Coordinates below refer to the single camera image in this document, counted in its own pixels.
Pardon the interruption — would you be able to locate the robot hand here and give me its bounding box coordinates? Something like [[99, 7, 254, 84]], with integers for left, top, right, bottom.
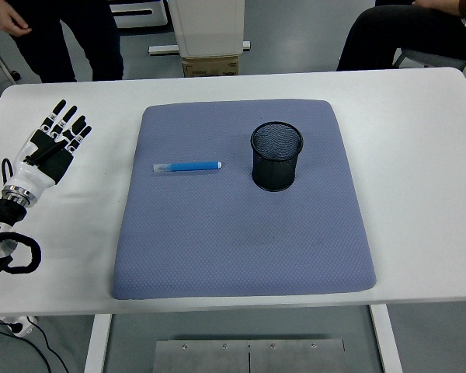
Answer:
[[3, 99, 93, 197]]

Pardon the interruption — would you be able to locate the person's hand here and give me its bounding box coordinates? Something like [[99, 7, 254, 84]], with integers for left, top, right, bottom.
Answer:
[[0, 0, 33, 39], [413, 0, 465, 17]]

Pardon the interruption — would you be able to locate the blue marker with white tip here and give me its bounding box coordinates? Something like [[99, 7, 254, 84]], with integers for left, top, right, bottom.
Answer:
[[152, 159, 224, 175]]

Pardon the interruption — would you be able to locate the black mesh pen holder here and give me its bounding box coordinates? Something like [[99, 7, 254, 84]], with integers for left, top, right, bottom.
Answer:
[[250, 121, 304, 193]]

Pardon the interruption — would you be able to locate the white and grey chair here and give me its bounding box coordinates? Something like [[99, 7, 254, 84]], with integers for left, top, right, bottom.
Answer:
[[391, 19, 466, 89]]

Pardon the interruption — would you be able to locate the seated person with brown sleeve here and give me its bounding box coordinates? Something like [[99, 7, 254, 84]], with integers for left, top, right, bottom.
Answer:
[[336, 0, 466, 71]]

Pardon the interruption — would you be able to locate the person in dark clothes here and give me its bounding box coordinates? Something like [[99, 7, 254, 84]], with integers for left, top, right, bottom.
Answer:
[[0, 0, 124, 83]]

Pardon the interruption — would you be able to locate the white device with dark slot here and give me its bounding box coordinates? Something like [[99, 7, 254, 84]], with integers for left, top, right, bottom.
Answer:
[[110, 0, 171, 29]]

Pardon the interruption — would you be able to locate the white base bar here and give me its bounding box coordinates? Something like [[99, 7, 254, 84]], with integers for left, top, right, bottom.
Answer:
[[148, 40, 252, 55]]

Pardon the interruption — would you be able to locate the white power strip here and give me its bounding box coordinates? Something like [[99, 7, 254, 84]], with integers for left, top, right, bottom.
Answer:
[[0, 315, 38, 337]]

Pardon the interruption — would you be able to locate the blue-grey textured mat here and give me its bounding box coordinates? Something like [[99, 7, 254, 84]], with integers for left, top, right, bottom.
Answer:
[[111, 99, 377, 301]]

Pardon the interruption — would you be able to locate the cardboard box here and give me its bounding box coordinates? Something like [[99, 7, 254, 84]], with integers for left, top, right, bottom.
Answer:
[[182, 55, 241, 78]]

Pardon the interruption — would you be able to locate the white table leg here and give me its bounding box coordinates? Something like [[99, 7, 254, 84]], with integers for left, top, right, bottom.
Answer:
[[83, 313, 113, 373], [369, 305, 404, 373]]

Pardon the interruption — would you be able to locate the white upright cabinet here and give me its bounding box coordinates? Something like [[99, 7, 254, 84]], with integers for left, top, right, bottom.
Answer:
[[169, 0, 245, 59]]

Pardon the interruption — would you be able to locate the black floor cable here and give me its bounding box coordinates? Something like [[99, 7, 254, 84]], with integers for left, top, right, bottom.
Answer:
[[0, 316, 69, 373]]

